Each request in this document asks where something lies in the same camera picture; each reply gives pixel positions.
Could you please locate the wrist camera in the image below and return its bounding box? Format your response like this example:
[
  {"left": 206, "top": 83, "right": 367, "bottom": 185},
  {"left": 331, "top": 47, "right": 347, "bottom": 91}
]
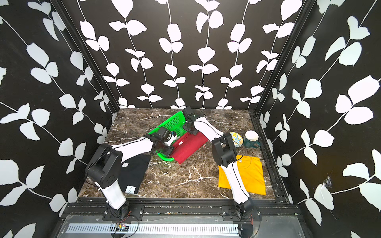
[
  {"left": 165, "top": 131, "right": 177, "bottom": 146},
  {"left": 182, "top": 106, "right": 196, "bottom": 119}
]

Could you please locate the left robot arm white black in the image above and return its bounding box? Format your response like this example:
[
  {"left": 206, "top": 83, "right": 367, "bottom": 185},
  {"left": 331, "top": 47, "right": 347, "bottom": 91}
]
[{"left": 85, "top": 127, "right": 177, "bottom": 221}]

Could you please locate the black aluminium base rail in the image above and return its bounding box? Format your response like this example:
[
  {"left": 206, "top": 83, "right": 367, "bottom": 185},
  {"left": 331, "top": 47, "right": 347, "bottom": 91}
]
[{"left": 61, "top": 197, "right": 302, "bottom": 222}]

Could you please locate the patterned yellow blue plate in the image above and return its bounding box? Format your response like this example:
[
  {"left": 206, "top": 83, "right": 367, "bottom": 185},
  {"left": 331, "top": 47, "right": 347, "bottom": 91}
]
[{"left": 230, "top": 132, "right": 244, "bottom": 148}]

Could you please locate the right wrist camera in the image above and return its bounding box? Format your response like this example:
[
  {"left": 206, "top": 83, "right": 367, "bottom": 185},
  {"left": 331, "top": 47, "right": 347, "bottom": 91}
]
[{"left": 182, "top": 106, "right": 196, "bottom": 119}]

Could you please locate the small circuit board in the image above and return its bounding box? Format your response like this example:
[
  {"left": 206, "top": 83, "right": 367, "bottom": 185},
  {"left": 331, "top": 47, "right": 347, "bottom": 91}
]
[{"left": 114, "top": 224, "right": 130, "bottom": 233}]

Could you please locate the green mug white lid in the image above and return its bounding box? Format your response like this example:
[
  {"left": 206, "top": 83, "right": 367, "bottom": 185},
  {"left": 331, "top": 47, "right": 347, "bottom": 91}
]
[{"left": 243, "top": 131, "right": 261, "bottom": 148}]

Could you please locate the yellow t-shirt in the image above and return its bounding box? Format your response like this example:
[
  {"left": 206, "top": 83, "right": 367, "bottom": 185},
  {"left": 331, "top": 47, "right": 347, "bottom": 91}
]
[{"left": 237, "top": 156, "right": 266, "bottom": 195}]

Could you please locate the black t-shirt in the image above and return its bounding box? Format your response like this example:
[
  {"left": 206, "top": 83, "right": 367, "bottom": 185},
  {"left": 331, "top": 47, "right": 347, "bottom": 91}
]
[{"left": 118, "top": 154, "right": 151, "bottom": 194}]

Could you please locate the white slotted cable duct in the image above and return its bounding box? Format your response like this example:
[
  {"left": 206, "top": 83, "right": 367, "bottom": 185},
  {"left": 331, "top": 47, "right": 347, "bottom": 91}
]
[{"left": 64, "top": 223, "right": 239, "bottom": 236}]

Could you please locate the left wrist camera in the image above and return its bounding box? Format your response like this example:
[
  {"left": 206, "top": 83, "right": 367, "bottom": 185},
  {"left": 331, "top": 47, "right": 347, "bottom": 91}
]
[{"left": 165, "top": 131, "right": 177, "bottom": 146}]

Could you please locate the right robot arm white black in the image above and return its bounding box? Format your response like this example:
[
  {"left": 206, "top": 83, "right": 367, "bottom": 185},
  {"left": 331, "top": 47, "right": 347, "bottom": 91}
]
[{"left": 184, "top": 113, "right": 255, "bottom": 220}]

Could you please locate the red t-shirt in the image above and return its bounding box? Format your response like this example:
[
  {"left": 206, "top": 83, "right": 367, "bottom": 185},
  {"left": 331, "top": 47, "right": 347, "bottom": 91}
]
[{"left": 170, "top": 132, "right": 208, "bottom": 164}]

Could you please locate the green plastic basket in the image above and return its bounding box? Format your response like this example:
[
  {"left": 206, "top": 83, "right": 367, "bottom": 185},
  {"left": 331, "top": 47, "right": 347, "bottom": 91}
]
[{"left": 147, "top": 112, "right": 187, "bottom": 146}]

